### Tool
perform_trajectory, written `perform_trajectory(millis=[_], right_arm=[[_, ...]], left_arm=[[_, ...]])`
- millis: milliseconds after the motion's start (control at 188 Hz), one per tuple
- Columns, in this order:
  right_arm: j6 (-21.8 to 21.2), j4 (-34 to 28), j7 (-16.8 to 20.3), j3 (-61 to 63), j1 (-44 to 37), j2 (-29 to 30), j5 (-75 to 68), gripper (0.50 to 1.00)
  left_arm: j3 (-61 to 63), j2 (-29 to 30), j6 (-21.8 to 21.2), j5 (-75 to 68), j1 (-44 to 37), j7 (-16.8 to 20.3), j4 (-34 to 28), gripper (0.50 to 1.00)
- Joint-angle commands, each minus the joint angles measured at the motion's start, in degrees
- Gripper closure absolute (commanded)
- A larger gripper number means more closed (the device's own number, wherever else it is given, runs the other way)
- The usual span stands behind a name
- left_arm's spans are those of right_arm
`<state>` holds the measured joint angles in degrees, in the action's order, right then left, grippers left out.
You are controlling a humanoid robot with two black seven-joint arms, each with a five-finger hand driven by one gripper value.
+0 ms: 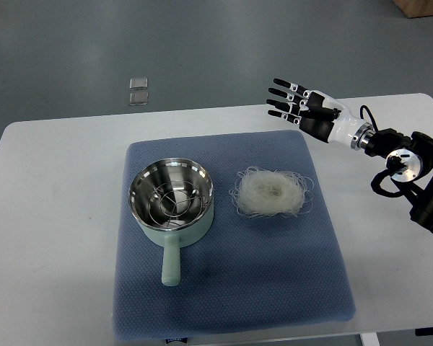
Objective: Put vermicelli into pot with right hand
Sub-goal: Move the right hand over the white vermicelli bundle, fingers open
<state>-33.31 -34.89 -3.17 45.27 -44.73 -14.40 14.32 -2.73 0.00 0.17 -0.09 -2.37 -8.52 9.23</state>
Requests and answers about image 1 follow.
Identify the blue padded mat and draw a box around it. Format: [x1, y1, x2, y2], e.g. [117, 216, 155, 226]
[113, 130, 355, 341]

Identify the black bracket under table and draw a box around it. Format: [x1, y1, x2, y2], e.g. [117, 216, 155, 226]
[415, 327, 433, 337]

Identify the wire steaming rack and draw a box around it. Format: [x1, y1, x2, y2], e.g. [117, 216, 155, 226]
[149, 186, 205, 229]

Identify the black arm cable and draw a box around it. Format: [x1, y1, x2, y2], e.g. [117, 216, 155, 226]
[359, 105, 380, 133]

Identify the blue label under table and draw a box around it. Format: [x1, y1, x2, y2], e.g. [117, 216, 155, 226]
[165, 337, 188, 345]

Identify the brown cardboard box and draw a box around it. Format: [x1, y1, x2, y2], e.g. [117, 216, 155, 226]
[400, 0, 433, 19]

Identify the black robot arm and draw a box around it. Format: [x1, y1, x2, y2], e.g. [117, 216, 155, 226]
[359, 128, 433, 233]

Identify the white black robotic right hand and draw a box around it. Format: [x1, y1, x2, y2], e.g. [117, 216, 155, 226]
[266, 79, 376, 150]

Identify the upper floor metal plate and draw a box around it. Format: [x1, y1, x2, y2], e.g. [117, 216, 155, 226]
[129, 77, 148, 90]

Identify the mint green pot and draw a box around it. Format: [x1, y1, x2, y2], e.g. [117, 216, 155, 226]
[128, 158, 214, 287]

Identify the white vermicelli nest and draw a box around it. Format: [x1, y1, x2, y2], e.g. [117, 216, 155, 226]
[229, 166, 315, 218]

